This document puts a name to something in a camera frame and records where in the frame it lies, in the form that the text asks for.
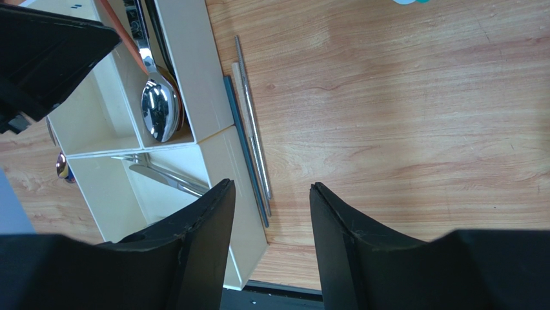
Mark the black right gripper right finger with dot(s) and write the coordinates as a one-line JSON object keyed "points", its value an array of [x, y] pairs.
{"points": [[364, 264]]}

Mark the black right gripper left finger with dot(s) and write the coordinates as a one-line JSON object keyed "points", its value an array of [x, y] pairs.
{"points": [[177, 263]]}

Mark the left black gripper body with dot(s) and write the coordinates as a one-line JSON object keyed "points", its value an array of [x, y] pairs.
{"points": [[44, 57]]}

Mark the orange spoon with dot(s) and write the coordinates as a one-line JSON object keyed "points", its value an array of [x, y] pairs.
{"points": [[125, 37]]}

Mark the silver table knife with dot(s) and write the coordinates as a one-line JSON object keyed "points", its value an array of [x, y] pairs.
{"points": [[170, 180]]}

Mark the iridescent rainbow spoon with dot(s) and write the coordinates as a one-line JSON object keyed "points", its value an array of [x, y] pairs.
{"points": [[63, 169]]}

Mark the black spoon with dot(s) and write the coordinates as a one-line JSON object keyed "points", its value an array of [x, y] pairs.
{"points": [[157, 27]]}

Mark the large silver spoon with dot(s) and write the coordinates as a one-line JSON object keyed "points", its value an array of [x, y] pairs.
{"points": [[160, 104]]}

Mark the white divided utensil tray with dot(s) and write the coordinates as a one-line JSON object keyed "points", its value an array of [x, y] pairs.
{"points": [[102, 118]]}

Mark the silver fork diagonal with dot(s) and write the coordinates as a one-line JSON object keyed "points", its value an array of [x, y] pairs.
{"points": [[139, 158]]}

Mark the silver chopstick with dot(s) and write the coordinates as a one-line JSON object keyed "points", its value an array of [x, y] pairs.
{"points": [[264, 176]]}

